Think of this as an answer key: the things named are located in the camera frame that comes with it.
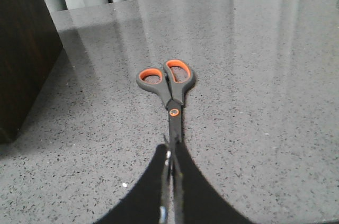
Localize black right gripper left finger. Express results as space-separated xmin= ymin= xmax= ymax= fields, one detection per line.
xmin=97 ymin=144 xmax=168 ymax=223

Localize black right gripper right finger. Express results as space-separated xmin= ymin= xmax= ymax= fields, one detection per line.
xmin=172 ymin=140 xmax=251 ymax=223

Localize grey orange handled scissors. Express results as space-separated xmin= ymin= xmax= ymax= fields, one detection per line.
xmin=136 ymin=59 xmax=195 ymax=223

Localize dark wooden drawer cabinet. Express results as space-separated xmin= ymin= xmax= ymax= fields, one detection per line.
xmin=1 ymin=0 xmax=63 ymax=144

